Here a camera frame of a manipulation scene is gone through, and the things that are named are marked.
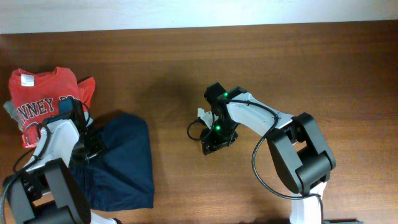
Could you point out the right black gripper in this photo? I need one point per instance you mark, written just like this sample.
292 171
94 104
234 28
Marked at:
213 143

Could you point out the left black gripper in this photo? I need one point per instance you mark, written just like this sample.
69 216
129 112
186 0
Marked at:
97 149

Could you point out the navy blue shorts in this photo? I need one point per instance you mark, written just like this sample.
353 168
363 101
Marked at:
121 179

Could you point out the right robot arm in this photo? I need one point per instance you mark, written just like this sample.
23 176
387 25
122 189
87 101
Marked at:
302 158

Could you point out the red printed t-shirt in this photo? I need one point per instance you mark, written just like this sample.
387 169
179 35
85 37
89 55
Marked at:
36 96

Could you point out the grey folded t-shirt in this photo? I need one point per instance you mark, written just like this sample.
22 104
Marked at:
10 109

